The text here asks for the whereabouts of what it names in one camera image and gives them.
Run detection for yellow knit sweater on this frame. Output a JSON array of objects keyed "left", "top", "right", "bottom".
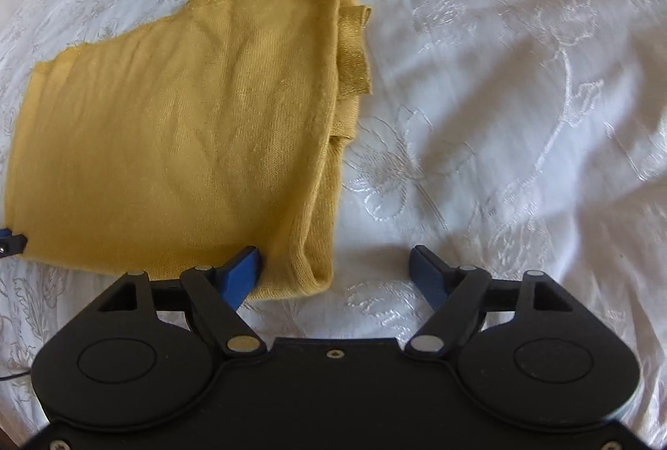
[{"left": 3, "top": 0, "right": 373, "bottom": 299}]

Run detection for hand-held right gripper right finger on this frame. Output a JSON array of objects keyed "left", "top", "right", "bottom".
[{"left": 404, "top": 246, "right": 574, "bottom": 358}]

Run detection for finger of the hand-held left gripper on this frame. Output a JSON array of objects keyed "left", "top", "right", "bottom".
[{"left": 0, "top": 227, "right": 28, "bottom": 259}]

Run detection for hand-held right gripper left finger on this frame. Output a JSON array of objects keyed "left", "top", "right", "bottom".
[{"left": 96, "top": 246, "right": 266, "bottom": 358}]

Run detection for white embroidered bedspread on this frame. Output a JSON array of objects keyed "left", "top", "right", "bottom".
[{"left": 0, "top": 0, "right": 667, "bottom": 440}]

